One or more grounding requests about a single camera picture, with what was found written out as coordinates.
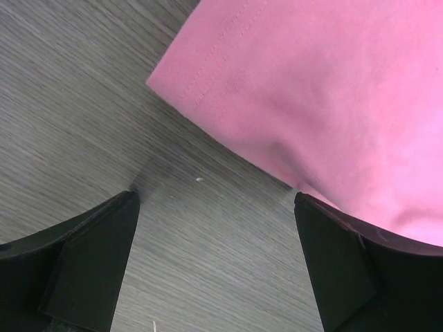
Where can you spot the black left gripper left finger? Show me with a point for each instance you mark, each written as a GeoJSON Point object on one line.
{"type": "Point", "coordinates": [68, 277]}

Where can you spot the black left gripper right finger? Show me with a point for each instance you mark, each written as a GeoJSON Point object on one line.
{"type": "Point", "coordinates": [365, 278]}

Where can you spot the pink t shirt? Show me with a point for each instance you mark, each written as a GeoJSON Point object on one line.
{"type": "Point", "coordinates": [338, 99]}

